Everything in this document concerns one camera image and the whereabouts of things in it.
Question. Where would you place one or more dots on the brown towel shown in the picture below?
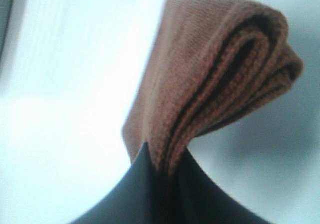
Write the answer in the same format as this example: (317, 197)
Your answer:
(213, 62)

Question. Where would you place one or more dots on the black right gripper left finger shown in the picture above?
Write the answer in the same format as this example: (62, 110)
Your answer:
(131, 201)

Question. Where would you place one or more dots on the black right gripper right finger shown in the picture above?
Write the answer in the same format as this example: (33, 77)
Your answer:
(202, 201)

